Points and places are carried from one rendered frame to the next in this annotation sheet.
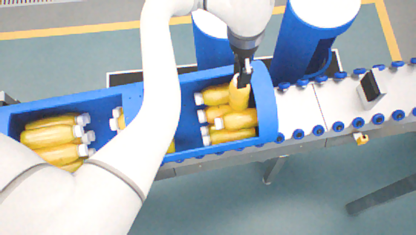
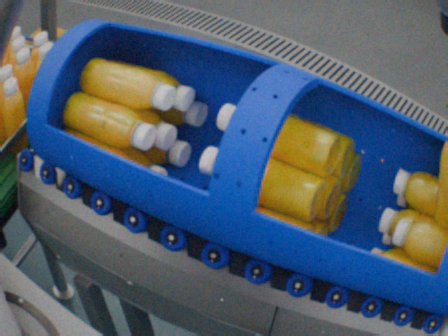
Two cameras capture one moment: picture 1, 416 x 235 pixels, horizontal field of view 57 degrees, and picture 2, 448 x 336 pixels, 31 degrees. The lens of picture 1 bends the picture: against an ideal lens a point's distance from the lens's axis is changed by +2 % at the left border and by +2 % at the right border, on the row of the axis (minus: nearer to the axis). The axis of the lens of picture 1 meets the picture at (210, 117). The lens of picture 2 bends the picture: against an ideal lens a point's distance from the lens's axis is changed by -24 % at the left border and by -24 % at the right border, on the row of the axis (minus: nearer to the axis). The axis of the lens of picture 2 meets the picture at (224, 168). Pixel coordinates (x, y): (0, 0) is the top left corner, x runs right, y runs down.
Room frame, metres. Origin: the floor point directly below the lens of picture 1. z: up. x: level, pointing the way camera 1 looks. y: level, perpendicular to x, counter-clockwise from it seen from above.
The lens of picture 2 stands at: (-0.40, -0.42, 2.06)
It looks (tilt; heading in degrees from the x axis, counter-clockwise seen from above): 42 degrees down; 42
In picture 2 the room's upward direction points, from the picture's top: 4 degrees counter-clockwise
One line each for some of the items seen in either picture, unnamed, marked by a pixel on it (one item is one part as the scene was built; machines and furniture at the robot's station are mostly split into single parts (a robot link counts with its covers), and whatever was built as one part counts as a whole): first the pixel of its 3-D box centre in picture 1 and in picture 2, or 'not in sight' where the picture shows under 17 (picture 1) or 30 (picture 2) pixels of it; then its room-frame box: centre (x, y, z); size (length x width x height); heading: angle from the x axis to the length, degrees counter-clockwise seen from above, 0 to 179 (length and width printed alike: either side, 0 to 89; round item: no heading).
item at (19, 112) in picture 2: not in sight; (13, 117); (0.35, 0.84, 0.98); 0.07 x 0.07 x 0.17
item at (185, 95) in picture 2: (81, 120); (183, 98); (0.49, 0.44, 1.09); 0.04 x 0.02 x 0.04; 7
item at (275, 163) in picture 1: (273, 167); not in sight; (0.46, -0.32, 0.31); 0.06 x 0.06 x 0.63; 7
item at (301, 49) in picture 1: (301, 55); not in sight; (0.97, -0.49, 0.59); 0.28 x 0.28 x 0.88
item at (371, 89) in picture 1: (368, 90); not in sight; (0.56, -0.59, 1.00); 0.10 x 0.04 x 0.15; 7
